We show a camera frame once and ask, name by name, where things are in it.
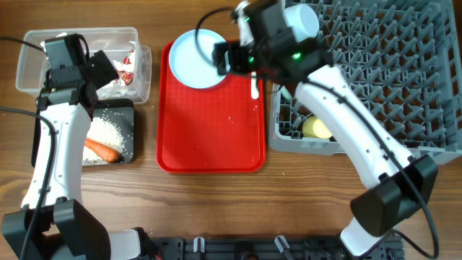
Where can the large light blue plate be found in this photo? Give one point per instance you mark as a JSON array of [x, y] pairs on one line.
[[188, 65]]

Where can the orange carrot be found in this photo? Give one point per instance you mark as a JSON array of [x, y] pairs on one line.
[[107, 154]]

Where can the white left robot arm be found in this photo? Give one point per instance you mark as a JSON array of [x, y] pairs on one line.
[[52, 222]]

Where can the black plastic tray bin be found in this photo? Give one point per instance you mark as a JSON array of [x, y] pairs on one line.
[[124, 119]]

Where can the red candy wrapper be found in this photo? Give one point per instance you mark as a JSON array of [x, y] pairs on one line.
[[126, 68]]

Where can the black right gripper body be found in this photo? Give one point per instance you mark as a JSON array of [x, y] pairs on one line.
[[240, 61]]

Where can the clear plastic waste bin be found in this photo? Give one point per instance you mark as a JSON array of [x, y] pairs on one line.
[[116, 42]]

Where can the red serving tray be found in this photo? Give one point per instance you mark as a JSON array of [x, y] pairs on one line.
[[216, 130]]

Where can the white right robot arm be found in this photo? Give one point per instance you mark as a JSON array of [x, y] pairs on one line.
[[397, 184]]

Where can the white plastic spoon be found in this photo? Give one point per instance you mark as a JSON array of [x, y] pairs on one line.
[[254, 89]]

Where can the grey dishwasher rack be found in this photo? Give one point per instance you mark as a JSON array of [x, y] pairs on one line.
[[402, 60]]

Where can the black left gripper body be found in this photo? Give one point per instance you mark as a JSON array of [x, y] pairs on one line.
[[103, 73]]

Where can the light blue bowl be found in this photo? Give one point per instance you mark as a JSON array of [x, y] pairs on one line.
[[285, 93]]

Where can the yellow plastic cup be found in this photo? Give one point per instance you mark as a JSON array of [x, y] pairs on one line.
[[315, 128]]

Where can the pile of white rice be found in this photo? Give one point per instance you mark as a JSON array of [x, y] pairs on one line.
[[110, 134]]

